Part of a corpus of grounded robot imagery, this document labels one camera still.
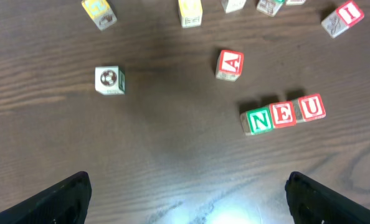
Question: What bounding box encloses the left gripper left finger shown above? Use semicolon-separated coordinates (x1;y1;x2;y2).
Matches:
0;171;92;224

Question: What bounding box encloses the red A block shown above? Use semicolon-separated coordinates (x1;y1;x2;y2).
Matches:
216;50;244;82

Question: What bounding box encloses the red U block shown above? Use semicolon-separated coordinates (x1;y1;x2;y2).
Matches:
292;93;326;123

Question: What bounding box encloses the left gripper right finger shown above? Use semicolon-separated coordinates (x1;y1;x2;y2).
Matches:
285;171;370;224

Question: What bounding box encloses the white soccer ball block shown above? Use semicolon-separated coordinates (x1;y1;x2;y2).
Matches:
95;66;125;95

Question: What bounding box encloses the yellow block beside B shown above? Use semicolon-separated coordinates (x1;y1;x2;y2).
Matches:
286;0;306;6

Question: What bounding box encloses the yellow block centre left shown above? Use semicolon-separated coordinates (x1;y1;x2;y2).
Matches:
221;0;247;14

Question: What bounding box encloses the yellow block far left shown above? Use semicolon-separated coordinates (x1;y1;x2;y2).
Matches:
82;0;117;30

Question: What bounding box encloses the green N block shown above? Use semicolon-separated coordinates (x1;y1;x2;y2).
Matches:
240;107;274;135

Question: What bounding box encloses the green B block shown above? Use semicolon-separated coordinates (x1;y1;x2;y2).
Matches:
256;0;285;17

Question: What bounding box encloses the red E block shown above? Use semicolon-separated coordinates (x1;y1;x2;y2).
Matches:
269;101;296;128

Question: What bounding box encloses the red I block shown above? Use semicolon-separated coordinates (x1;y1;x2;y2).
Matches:
321;0;364;39

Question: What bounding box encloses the yellow block beside U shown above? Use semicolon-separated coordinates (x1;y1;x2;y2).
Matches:
178;0;203;28

